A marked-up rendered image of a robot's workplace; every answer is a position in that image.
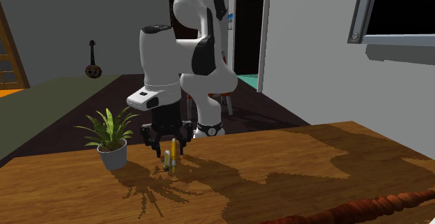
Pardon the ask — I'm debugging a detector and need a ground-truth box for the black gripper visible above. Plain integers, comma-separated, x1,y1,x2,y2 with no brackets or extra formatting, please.
140,101,194,159

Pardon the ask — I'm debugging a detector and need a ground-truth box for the silver and yellow pen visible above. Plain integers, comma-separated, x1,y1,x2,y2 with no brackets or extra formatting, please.
163,149,172,173

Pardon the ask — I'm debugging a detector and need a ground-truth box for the green plant in white pot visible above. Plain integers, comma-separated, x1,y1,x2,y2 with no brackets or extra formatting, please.
74,107,139,172

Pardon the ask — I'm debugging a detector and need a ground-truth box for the red stool with white legs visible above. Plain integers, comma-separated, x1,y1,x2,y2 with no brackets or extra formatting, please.
185,91,236,119

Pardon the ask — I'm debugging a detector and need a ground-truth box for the dark brown banjo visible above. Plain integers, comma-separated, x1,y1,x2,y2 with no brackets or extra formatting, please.
84,39,103,80

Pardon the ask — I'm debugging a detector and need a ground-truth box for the wooden table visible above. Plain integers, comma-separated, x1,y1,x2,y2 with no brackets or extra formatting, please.
0,120,435,224

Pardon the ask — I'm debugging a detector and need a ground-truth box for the wooden shelf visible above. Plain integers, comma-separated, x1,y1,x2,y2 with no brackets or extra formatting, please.
0,1,31,91

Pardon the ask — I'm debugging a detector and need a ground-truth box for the reddish brown twisted rod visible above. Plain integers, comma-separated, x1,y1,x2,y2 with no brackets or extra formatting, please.
257,188,435,224

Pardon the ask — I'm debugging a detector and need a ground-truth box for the black wall screen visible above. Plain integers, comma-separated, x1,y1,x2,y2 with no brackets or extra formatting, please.
168,0,200,40

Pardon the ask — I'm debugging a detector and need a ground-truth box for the white door frame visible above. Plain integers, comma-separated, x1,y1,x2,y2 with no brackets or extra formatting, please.
227,0,273,94

